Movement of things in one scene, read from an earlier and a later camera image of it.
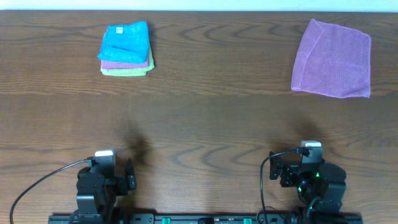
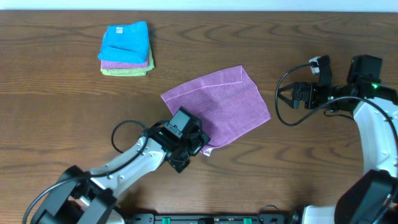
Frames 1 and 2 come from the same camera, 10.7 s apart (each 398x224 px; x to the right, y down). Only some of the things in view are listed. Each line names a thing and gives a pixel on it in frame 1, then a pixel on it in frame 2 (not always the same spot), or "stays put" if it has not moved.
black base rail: x=215 y=218 stays put
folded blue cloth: x=128 y=43 stays put
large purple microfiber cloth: x=333 y=60 -> x=227 y=104
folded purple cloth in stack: x=111 y=65 stays put
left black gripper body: x=129 y=179 -> x=199 y=140
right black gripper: x=277 y=170 -> x=297 y=94
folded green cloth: x=132 y=71 stays put
